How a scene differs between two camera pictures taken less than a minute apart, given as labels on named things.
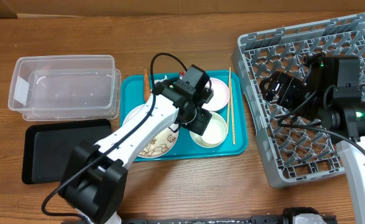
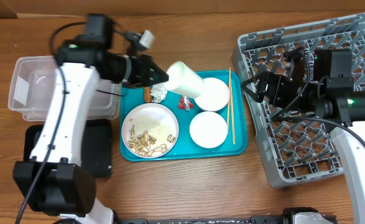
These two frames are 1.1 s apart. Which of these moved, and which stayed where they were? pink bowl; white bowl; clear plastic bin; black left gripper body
Moved: black left gripper body
Stayed: white bowl; clear plastic bin; pink bowl
